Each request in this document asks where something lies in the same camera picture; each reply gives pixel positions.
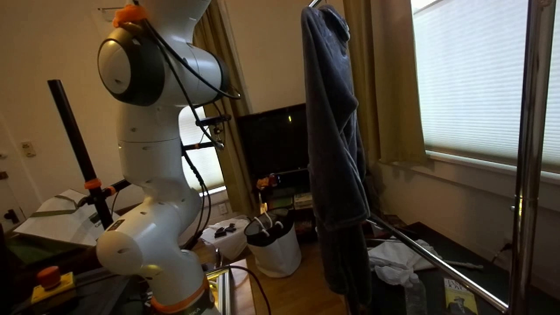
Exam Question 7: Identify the chrome rack rod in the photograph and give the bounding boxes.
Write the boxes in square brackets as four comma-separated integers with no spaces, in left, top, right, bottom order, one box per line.
[366,212,511,315]

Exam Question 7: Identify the black television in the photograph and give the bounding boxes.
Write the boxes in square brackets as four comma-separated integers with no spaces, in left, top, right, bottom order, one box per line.
[235,104,312,189]

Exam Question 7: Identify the beige curtain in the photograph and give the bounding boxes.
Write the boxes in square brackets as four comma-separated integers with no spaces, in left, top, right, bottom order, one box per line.
[341,0,427,170]
[194,0,257,219]

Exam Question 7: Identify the dark grey bathrobe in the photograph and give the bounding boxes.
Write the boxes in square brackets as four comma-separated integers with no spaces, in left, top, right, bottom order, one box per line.
[301,4,375,312]

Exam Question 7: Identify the small window blind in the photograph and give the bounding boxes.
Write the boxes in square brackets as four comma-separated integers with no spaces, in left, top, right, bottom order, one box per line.
[177,104,228,193]

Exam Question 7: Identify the white bucket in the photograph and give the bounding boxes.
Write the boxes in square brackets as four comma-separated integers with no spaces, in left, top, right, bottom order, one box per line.
[243,212,305,280]

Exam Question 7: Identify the white box with black items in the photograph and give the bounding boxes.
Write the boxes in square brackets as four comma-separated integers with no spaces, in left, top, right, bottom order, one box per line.
[200,217,250,263]

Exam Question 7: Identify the white cloth pile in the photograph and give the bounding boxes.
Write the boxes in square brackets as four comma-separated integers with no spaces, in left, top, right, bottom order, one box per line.
[368,238,439,289]

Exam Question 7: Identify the window sill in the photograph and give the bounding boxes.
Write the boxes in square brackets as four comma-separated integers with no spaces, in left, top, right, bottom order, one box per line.
[378,147,560,189]

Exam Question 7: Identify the black pole with orange clamp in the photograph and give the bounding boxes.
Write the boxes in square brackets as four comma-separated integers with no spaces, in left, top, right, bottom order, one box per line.
[47,79,116,231]

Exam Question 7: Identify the white window blind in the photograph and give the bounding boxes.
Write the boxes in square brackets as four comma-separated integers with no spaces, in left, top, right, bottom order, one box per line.
[410,0,560,168]

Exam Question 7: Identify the white paper sheets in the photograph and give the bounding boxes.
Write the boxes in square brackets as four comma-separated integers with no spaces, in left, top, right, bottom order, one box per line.
[14,186,147,249]

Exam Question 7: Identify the yellow package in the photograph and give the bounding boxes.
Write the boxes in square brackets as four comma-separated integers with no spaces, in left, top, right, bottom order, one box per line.
[443,279,480,315]

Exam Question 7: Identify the chrome rack pole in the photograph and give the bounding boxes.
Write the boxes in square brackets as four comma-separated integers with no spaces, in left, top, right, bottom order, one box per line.
[509,0,558,315]

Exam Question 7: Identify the yellow emergency stop box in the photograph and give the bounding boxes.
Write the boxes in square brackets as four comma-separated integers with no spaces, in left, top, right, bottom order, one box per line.
[30,265,77,307]

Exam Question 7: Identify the orange cable clip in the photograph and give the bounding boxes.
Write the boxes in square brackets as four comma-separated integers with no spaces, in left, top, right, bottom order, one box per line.
[112,4,149,28]

